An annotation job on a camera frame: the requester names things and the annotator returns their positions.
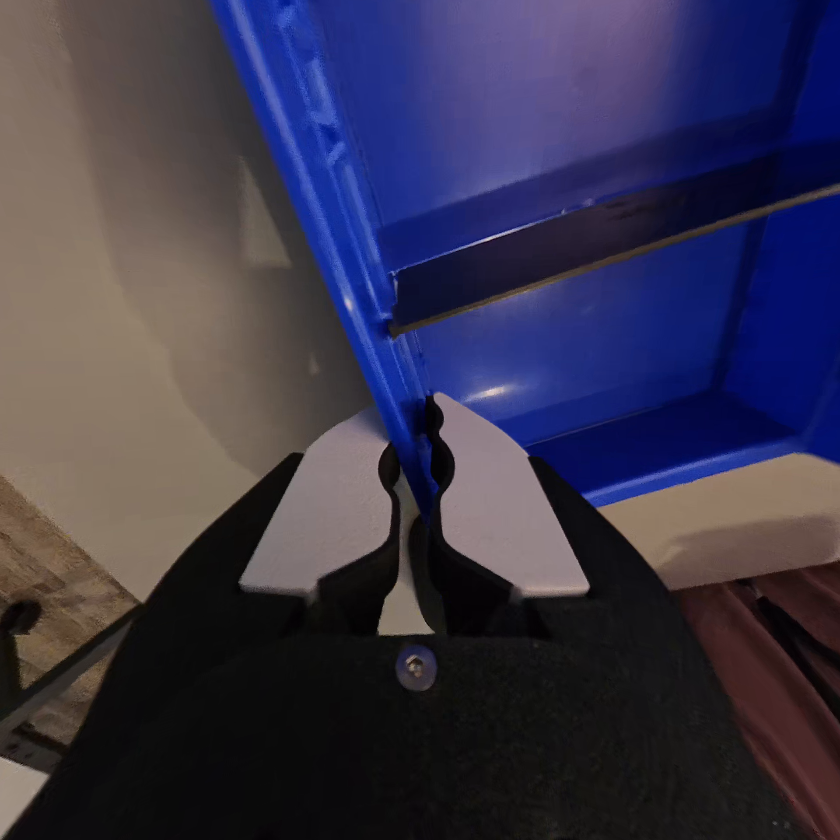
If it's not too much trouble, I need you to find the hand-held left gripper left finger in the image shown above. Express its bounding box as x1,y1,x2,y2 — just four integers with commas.
239,407,403,601

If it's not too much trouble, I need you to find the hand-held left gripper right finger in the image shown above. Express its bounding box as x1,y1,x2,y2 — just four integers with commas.
425,392,590,601

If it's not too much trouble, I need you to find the blue divided plastic bin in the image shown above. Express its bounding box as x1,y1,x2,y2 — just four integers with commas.
210,0,840,526

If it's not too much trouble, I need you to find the person in maroon shirt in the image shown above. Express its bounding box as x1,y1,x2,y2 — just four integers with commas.
679,564,840,840

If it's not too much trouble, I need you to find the black bin divider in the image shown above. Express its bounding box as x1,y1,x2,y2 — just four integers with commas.
387,147,840,339

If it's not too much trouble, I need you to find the black body strap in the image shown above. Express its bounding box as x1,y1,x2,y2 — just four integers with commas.
748,581,840,697

